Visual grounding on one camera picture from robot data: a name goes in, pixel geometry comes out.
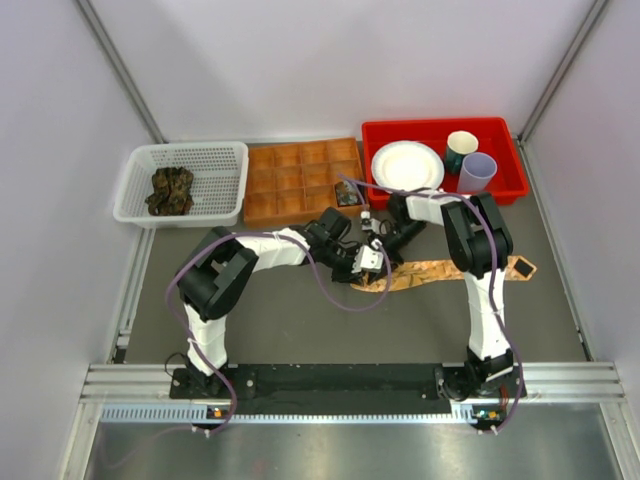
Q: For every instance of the white perforated plastic basket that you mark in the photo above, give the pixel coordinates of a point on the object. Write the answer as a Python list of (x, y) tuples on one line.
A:
[(219, 170)]

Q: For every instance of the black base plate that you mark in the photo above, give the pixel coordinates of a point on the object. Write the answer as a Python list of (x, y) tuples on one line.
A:
[(357, 388)]

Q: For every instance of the orange compartment tray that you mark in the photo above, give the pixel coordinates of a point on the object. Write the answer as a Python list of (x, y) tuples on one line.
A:
[(294, 183)]

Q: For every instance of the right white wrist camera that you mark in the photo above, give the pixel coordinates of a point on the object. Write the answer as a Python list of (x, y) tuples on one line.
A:
[(369, 224)]

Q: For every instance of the dark camouflage tie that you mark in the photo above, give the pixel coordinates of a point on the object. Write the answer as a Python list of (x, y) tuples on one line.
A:
[(171, 194)]

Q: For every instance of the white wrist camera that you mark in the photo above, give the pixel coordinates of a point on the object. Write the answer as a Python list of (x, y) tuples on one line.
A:
[(369, 224), (369, 257)]

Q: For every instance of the rolled dark patterned tie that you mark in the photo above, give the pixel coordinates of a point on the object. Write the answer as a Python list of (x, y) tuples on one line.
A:
[(347, 194)]

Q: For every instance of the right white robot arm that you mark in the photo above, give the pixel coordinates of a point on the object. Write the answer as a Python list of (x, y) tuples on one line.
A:
[(479, 244)]

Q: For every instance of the green cup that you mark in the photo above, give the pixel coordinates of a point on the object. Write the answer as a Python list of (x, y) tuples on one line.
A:
[(459, 144)]

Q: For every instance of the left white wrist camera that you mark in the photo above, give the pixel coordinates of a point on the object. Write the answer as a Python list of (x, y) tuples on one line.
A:
[(369, 257)]

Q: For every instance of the white paper plate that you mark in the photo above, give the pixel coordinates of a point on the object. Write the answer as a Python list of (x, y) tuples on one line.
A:
[(407, 165)]

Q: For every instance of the red plastic bin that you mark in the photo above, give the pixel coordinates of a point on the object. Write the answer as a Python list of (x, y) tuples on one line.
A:
[(510, 182)]

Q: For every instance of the orange patterned tie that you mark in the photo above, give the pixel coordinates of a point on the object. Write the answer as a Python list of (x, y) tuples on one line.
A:
[(417, 273)]

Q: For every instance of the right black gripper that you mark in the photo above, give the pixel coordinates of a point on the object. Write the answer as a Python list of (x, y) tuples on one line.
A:
[(394, 259)]

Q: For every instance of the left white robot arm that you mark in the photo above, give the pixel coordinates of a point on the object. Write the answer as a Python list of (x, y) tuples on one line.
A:
[(214, 277)]

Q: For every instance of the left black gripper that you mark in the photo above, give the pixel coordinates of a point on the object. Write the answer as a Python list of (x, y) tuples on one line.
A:
[(346, 275)]

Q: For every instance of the slotted cable duct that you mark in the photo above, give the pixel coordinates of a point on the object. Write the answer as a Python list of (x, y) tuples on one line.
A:
[(209, 415)]

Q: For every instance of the lavender plastic cup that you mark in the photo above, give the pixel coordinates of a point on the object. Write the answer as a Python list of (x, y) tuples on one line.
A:
[(477, 170)]

